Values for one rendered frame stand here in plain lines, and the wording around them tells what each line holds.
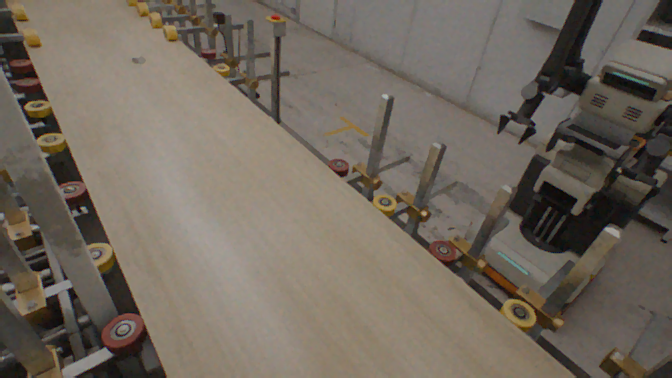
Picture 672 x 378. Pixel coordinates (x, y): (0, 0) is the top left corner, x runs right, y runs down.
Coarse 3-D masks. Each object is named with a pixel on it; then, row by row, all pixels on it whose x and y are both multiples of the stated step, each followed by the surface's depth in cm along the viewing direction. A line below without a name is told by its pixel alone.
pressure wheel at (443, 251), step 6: (432, 246) 109; (438, 246) 109; (444, 246) 109; (450, 246) 109; (432, 252) 107; (438, 252) 107; (444, 252) 107; (450, 252) 108; (438, 258) 106; (444, 258) 105; (450, 258) 106; (444, 264) 106; (450, 264) 107
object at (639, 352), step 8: (656, 312) 107; (656, 320) 105; (664, 320) 105; (648, 328) 102; (656, 328) 103; (640, 336) 102; (648, 336) 100; (656, 336) 100; (640, 344) 98; (648, 344) 98; (632, 352) 96; (640, 352) 96; (648, 352) 96; (640, 360) 94; (616, 376) 91; (624, 376) 90
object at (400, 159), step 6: (396, 156) 162; (402, 156) 162; (408, 156) 163; (384, 162) 157; (390, 162) 157; (396, 162) 159; (402, 162) 162; (378, 168) 153; (384, 168) 156; (390, 168) 159; (354, 174) 147; (360, 174) 148; (348, 180) 144; (354, 180) 146; (360, 180) 149
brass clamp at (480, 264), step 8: (448, 240) 122; (464, 240) 123; (456, 248) 121; (464, 248) 120; (464, 256) 119; (472, 256) 117; (464, 264) 120; (472, 264) 118; (480, 264) 116; (480, 272) 118
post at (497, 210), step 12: (504, 192) 101; (492, 204) 105; (504, 204) 102; (492, 216) 107; (480, 228) 111; (492, 228) 108; (480, 240) 113; (468, 252) 118; (480, 252) 115; (468, 276) 123
